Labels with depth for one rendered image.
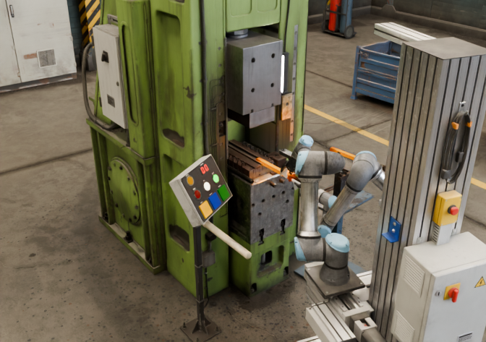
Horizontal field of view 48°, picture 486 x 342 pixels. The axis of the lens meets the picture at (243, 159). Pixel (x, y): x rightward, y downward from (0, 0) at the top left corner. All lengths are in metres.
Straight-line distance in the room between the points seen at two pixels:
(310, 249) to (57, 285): 2.17
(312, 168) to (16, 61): 6.13
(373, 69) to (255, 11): 4.15
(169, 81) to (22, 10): 4.88
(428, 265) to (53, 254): 3.07
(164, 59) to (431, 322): 2.11
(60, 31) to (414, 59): 6.64
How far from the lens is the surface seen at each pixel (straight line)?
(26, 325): 4.03
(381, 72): 7.25
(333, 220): 3.02
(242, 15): 3.26
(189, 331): 3.73
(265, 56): 3.24
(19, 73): 8.30
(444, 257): 2.41
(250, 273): 3.82
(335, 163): 2.68
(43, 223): 5.02
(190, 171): 2.99
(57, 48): 8.38
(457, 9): 11.60
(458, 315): 2.54
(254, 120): 3.33
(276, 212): 3.69
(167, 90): 3.52
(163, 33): 3.42
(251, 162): 3.53
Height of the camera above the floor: 2.59
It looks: 27 degrees down
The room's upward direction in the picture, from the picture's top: straight up
